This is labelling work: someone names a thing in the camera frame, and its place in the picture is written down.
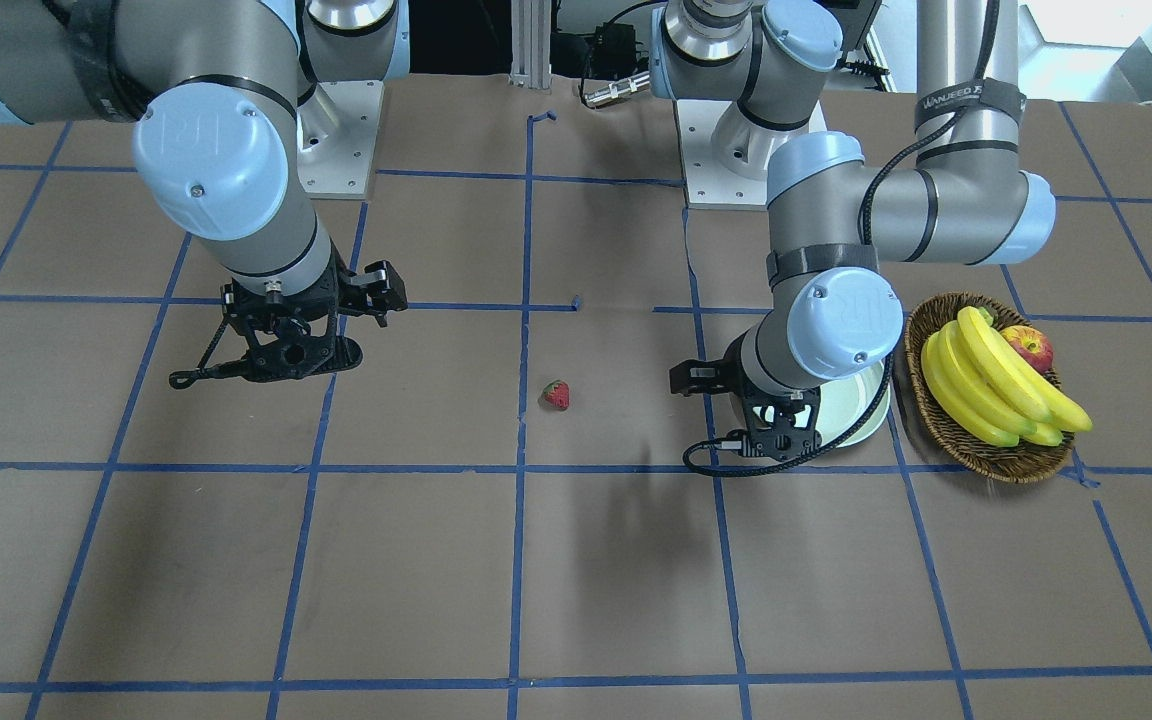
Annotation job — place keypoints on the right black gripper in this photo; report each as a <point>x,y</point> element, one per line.
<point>373,287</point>

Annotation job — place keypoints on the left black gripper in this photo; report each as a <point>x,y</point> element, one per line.
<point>698,377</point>

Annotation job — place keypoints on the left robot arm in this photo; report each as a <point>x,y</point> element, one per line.
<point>832,218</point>

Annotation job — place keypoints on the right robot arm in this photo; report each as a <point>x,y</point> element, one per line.
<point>215,92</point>

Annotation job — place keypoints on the light green plate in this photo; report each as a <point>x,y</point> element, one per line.
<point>842,403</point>

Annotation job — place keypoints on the yellow banana bunch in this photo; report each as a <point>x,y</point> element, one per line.
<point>991,392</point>

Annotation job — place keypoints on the red apple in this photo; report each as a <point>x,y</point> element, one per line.
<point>1031,345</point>

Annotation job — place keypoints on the wicker basket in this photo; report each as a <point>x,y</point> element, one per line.
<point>1022,464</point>

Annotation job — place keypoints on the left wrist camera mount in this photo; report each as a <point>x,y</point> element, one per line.
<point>782,429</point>

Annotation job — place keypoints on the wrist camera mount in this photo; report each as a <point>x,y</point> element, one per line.
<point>782,429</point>
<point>288,338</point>

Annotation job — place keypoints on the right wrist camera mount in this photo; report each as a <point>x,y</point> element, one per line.
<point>288,338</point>

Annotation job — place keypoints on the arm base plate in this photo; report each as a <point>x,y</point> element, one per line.
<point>338,129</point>
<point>725,156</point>

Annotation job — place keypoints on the aluminium frame post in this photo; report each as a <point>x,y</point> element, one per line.
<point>531,28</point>

